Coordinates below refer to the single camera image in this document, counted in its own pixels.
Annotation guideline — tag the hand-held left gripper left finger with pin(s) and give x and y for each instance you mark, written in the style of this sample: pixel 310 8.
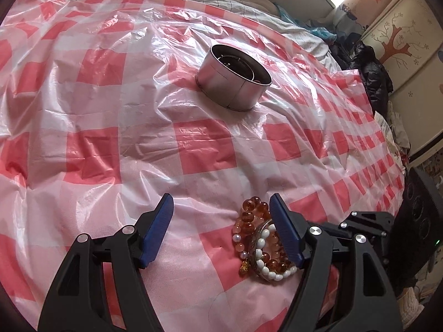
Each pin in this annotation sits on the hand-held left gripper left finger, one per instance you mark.
pixel 155 235

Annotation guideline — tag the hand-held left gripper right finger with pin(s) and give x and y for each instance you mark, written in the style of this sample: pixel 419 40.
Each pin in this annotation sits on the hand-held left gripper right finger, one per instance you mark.
pixel 287 231

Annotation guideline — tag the red white checkered plastic sheet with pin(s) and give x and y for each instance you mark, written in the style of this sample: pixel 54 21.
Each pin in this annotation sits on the red white checkered plastic sheet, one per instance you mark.
pixel 121 128

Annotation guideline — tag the cartoon printed curtain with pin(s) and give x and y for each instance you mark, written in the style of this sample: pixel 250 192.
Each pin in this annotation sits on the cartoon printed curtain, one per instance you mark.
pixel 349 19

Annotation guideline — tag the cabinet with tree print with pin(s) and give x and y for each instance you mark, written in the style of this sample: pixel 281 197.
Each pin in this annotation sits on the cabinet with tree print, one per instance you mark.
pixel 408 58

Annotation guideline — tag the blue plastic bag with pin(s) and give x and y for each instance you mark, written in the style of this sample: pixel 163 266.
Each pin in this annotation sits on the blue plastic bag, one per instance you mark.
pixel 304 24

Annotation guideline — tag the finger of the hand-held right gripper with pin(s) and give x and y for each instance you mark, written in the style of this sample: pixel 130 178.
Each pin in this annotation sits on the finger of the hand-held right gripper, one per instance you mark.
pixel 372 224

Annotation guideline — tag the black puffy jacket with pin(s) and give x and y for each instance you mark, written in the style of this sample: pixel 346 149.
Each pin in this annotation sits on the black puffy jacket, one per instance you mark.
pixel 372 72

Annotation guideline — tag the round silver metal tin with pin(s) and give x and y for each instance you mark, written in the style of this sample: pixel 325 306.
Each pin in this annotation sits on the round silver metal tin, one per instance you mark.
pixel 228 83

